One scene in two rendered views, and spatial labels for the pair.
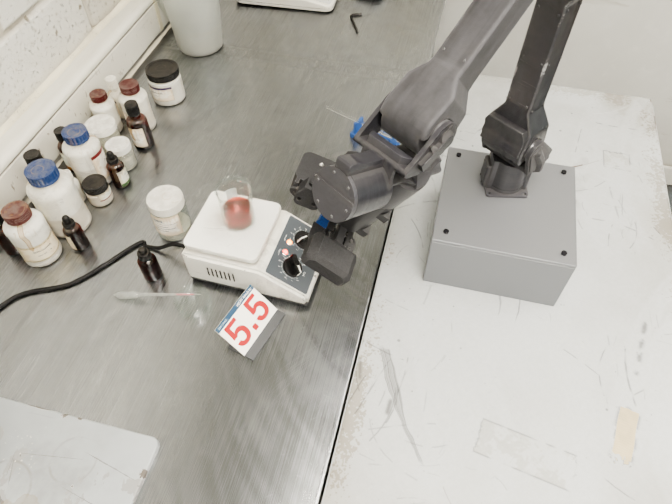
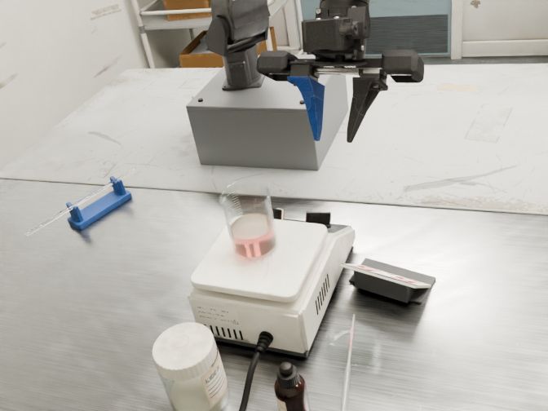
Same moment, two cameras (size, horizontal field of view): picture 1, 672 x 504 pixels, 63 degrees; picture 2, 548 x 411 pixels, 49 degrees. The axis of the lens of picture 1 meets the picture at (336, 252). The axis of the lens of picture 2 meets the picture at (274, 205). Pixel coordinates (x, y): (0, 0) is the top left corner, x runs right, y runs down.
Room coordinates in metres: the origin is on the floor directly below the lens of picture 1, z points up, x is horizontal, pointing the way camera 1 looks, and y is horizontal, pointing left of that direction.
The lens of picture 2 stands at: (0.44, 0.65, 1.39)
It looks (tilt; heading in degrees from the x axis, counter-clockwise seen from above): 34 degrees down; 281
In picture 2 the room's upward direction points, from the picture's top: 10 degrees counter-clockwise
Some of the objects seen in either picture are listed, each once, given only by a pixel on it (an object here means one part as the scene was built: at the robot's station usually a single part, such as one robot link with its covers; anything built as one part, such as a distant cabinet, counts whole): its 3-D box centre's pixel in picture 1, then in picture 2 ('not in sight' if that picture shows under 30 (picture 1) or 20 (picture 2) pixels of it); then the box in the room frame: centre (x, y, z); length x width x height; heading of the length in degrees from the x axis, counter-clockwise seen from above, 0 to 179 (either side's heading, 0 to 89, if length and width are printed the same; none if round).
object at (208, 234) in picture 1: (233, 225); (261, 254); (0.55, 0.16, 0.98); 0.12 x 0.12 x 0.01; 74
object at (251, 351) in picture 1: (251, 321); (388, 271); (0.42, 0.13, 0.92); 0.09 x 0.06 x 0.04; 152
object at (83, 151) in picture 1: (85, 155); not in sight; (0.74, 0.45, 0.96); 0.06 x 0.06 x 0.11
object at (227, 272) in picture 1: (252, 246); (275, 269); (0.55, 0.13, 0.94); 0.22 x 0.13 x 0.08; 74
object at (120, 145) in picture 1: (121, 154); not in sight; (0.78, 0.40, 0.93); 0.05 x 0.05 x 0.05
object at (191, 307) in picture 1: (193, 301); (354, 342); (0.46, 0.22, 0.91); 0.06 x 0.06 x 0.02
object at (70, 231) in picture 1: (72, 231); not in sight; (0.58, 0.43, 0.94); 0.03 x 0.03 x 0.07
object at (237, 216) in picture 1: (237, 205); (252, 218); (0.56, 0.15, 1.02); 0.06 x 0.05 x 0.08; 52
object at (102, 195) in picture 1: (98, 190); not in sight; (0.69, 0.42, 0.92); 0.04 x 0.04 x 0.04
